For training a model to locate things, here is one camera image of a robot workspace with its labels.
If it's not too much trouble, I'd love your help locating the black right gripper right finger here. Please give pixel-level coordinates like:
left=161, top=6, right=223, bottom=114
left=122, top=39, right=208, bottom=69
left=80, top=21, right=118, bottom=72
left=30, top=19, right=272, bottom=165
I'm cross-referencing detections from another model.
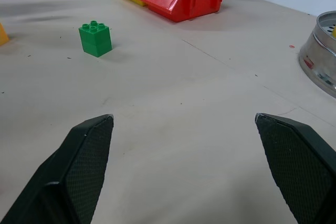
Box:
left=254, top=112, right=336, bottom=224

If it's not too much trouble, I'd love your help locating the green toy brick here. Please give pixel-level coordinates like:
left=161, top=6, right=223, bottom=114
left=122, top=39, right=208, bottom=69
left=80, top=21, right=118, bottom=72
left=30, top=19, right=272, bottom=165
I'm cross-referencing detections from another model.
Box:
left=78, top=20, right=113, bottom=58

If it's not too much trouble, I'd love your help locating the stainless steel steamer pot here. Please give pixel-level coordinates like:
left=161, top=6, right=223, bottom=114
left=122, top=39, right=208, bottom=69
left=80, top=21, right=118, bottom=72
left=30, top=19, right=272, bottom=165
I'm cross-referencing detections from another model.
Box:
left=298, top=10, right=336, bottom=94

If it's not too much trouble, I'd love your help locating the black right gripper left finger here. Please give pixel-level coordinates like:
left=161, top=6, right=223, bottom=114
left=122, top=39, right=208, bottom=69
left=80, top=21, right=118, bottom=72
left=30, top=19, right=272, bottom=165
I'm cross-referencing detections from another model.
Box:
left=0, top=113, right=114, bottom=224

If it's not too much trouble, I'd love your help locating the yellow toy block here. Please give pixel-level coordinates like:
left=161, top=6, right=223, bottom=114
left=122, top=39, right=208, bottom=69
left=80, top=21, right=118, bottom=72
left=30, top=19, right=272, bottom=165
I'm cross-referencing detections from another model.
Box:
left=0, top=22, right=11, bottom=47

